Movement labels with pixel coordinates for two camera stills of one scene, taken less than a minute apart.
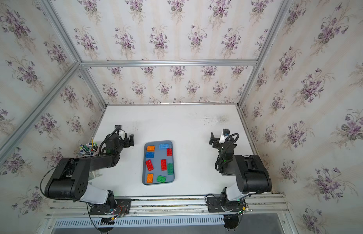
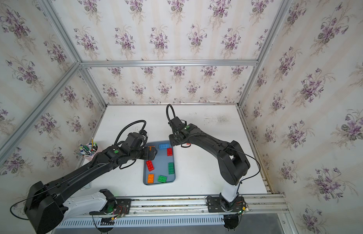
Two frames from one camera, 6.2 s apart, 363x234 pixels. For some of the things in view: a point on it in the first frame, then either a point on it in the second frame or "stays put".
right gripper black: x=216 y=146 → x=171 y=140
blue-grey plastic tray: x=158 y=163 stays put
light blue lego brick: x=164 y=146 stays put
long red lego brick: x=149 y=165 stays put
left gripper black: x=126 y=145 → x=146 y=156
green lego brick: x=170 y=168 stays put
